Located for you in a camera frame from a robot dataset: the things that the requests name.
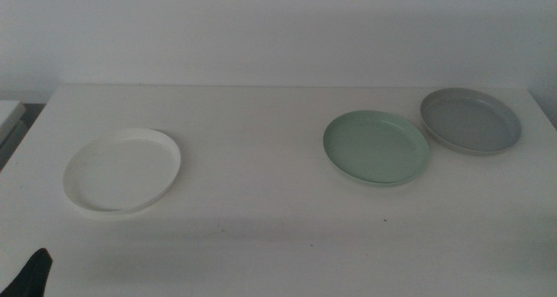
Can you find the pale green shallow bowl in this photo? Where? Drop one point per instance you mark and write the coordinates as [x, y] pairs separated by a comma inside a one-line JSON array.
[[374, 149]]

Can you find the white shallow bowl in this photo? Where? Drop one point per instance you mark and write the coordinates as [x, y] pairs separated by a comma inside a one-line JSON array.
[[122, 175]]

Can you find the grey shallow bowl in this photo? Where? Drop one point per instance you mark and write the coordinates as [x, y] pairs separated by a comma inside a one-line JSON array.
[[470, 123]]

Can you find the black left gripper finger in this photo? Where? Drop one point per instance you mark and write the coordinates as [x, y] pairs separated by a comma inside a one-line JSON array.
[[30, 279]]

